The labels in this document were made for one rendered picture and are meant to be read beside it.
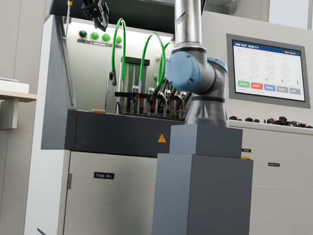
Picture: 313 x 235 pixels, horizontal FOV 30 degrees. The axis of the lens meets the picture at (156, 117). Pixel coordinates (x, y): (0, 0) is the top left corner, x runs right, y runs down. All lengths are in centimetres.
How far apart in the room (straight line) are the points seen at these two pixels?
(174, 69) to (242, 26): 123
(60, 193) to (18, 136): 244
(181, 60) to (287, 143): 99
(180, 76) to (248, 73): 113
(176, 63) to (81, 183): 71
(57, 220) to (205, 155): 71
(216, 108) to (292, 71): 119
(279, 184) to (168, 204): 85
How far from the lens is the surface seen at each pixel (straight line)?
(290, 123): 280
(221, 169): 187
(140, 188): 237
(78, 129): 229
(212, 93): 194
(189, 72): 181
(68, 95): 236
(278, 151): 265
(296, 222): 272
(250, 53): 297
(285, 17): 491
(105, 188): 233
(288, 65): 307
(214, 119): 191
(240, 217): 193
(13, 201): 471
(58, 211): 229
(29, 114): 472
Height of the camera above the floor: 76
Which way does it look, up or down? 5 degrees up
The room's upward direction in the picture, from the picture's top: 4 degrees clockwise
